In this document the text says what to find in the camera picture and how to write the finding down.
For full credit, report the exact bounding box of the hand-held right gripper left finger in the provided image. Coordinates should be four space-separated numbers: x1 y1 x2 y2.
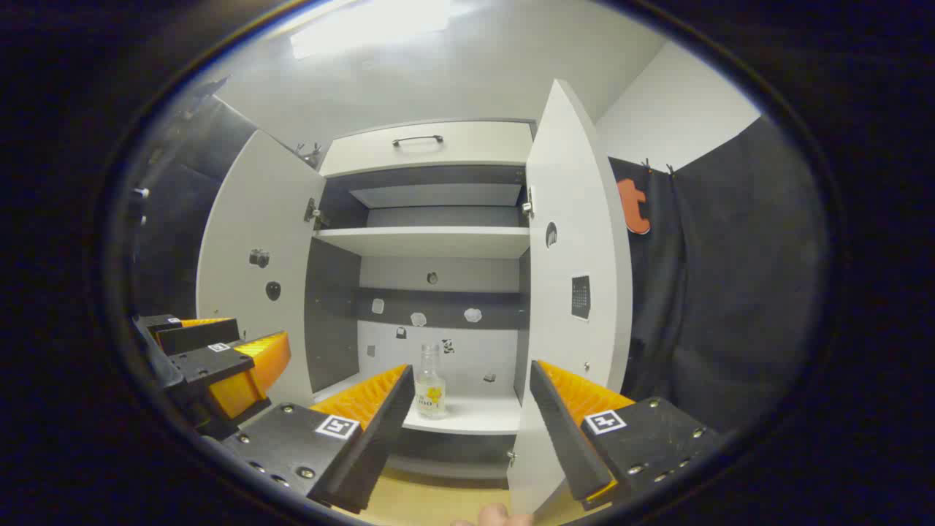
219 364 416 514

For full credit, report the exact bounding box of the white cabinet with grey interior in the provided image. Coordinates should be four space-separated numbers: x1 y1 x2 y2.
303 119 538 483

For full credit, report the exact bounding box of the clear glass bottle yellow label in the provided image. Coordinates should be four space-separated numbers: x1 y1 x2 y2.
415 343 447 419

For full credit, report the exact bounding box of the white cabinet door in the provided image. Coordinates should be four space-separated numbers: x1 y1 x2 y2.
196 130 327 406
506 79 635 516

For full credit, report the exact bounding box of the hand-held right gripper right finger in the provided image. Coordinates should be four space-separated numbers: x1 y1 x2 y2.
529 359 724 512

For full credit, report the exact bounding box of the black backdrop cloth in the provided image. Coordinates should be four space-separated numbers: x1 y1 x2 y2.
131 77 260 319
608 117 830 435

